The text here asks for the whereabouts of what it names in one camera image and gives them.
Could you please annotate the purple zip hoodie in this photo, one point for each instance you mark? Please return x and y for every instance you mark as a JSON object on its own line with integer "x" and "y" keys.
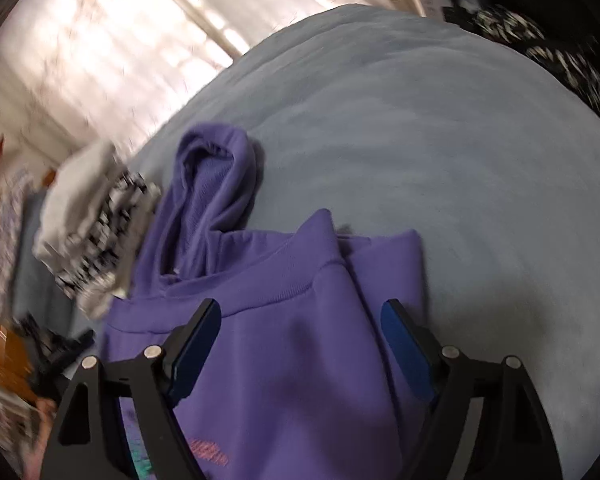
{"x": 280, "y": 360}

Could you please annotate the orange wooden furniture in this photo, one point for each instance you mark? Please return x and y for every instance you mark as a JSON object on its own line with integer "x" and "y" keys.
{"x": 5, "y": 355}

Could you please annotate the black and white patterned garment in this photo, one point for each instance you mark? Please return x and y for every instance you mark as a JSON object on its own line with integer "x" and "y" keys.
{"x": 100, "y": 240}

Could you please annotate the white floral sheer curtains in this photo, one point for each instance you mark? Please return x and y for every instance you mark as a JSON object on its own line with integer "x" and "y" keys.
{"x": 105, "y": 50}

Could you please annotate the floral folded quilt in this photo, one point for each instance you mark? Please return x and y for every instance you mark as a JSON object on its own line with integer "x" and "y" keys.
{"x": 5, "y": 230}

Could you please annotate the blue-grey bed blanket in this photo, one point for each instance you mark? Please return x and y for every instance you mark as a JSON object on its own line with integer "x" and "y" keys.
{"x": 430, "y": 135}

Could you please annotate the black and white printed clothing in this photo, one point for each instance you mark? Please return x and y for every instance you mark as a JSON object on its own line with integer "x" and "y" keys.
{"x": 555, "y": 60}

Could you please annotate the person's left forearm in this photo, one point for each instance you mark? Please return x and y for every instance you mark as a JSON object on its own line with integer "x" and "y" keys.
{"x": 42, "y": 430}

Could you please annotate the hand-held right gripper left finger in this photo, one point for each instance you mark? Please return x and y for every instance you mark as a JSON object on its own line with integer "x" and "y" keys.
{"x": 195, "y": 350}

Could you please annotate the blue-grey folded quilt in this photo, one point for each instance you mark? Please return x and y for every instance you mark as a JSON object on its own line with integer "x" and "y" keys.
{"x": 35, "y": 260}

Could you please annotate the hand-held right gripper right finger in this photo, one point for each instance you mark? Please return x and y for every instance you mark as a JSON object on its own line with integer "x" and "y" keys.
{"x": 405, "y": 355}

